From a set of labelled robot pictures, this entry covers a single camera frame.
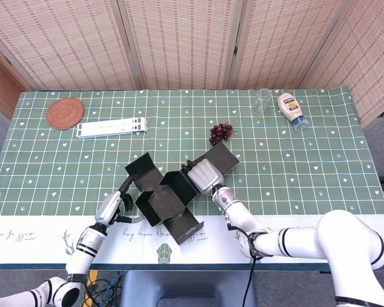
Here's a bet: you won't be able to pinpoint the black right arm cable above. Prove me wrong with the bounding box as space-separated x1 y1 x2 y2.
225 210 266 307

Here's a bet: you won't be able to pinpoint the round woven rattan coaster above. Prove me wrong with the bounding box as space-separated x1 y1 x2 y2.
45 98 85 130

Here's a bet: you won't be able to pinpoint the green checked white tablecloth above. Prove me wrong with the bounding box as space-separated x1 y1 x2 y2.
0 86 384 265

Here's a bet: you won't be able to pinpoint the mayonnaise squeeze bottle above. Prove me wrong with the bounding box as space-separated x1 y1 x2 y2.
276 91 310 132

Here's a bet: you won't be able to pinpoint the woven bamboo folding screen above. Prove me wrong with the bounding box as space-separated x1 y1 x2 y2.
0 0 384 129

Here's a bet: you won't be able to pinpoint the tangled floor cables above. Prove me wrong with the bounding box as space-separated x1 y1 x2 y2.
83 270 129 307

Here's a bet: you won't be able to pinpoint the white folded laptop stand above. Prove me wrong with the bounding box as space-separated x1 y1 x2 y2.
76 117 149 139

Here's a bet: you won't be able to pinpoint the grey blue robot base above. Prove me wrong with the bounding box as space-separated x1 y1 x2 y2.
120 270 259 307

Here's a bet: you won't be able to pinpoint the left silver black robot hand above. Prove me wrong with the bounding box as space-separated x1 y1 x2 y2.
94 175 145 230

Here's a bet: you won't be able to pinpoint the dark red grape bunch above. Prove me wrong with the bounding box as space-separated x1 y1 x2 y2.
208 122 236 146

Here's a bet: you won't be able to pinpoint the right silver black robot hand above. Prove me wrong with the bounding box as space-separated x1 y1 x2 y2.
181 159 225 195

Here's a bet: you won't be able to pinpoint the clear plastic cup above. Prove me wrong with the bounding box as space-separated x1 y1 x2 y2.
251 88 272 116

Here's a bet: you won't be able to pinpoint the black cardboard folding box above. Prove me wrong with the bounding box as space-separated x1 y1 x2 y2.
124 141 240 246

